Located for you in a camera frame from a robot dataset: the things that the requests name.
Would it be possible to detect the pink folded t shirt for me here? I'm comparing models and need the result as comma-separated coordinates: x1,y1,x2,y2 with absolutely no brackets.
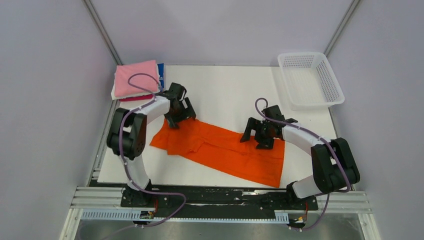
111,60,160,100

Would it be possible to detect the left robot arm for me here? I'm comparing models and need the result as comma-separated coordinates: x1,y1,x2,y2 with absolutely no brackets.
106,82,196,207

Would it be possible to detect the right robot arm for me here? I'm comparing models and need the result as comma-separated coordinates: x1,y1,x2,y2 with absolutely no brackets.
240,105,361,209

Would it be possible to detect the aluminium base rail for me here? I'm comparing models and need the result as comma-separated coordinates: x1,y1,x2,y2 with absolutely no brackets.
60,185,381,240

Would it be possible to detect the red folded t shirt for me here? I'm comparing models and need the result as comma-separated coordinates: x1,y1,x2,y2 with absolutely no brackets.
118,94,155,102

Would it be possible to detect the aluminium frame post left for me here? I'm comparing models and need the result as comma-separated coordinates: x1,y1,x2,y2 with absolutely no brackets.
82,0,123,65

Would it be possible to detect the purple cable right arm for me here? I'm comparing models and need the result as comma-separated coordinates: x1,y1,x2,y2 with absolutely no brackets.
254,97,351,232

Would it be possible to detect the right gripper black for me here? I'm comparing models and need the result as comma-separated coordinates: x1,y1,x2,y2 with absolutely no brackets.
239,118,273,151

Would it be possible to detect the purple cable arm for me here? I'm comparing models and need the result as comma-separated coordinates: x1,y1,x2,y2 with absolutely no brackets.
79,72,188,237
254,97,351,232

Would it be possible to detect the orange t shirt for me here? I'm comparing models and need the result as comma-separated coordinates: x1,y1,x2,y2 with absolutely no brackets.
150,119,286,188

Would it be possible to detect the white folded t shirt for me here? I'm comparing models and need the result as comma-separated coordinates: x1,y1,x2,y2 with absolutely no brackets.
110,63,165,102

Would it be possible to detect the aluminium frame post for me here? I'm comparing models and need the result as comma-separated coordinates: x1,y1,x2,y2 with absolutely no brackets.
323,0,362,57
82,0,123,65

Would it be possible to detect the aluminium frame post right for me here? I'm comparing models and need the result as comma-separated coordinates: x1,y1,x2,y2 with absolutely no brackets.
323,0,362,57

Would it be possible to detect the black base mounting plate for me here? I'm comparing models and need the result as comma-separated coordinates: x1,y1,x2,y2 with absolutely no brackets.
120,184,319,220

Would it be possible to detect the white plastic basket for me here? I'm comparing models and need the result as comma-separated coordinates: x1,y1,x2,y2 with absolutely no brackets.
277,51,345,111

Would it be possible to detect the blue folded t shirt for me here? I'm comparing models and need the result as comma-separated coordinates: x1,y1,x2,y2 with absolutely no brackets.
157,63,165,90

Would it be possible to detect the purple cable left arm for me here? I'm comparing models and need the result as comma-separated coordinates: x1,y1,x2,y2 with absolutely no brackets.
79,72,188,237

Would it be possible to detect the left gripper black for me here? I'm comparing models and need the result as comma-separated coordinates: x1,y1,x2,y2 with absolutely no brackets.
164,98,196,130

